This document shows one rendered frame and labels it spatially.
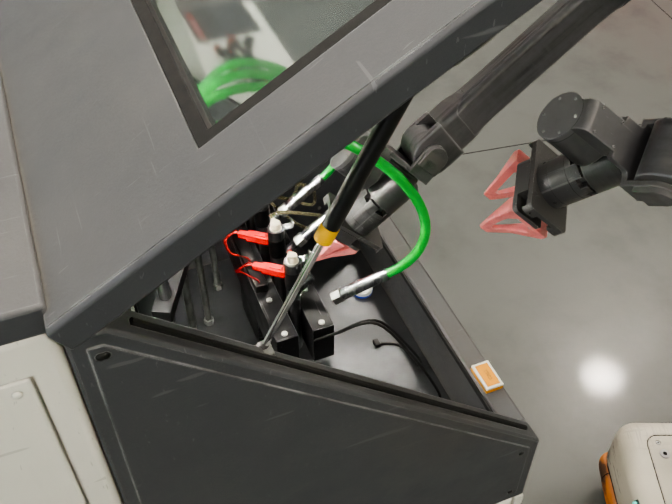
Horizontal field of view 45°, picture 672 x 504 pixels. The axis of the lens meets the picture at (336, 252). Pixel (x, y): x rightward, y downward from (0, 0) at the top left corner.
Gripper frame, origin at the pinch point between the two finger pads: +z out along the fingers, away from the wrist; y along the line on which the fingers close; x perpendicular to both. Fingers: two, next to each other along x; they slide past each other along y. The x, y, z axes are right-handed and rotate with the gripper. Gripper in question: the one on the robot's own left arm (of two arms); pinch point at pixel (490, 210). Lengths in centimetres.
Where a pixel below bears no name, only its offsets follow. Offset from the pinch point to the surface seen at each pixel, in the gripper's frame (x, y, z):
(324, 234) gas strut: -25.4, 20.0, -3.4
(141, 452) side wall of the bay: -25, 39, 21
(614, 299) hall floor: 143, -82, 76
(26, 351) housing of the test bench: -43, 37, 10
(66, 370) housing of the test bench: -38, 37, 12
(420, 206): -4.3, -1.1, 8.2
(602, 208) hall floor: 148, -126, 85
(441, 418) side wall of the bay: 9.7, 22.0, 13.0
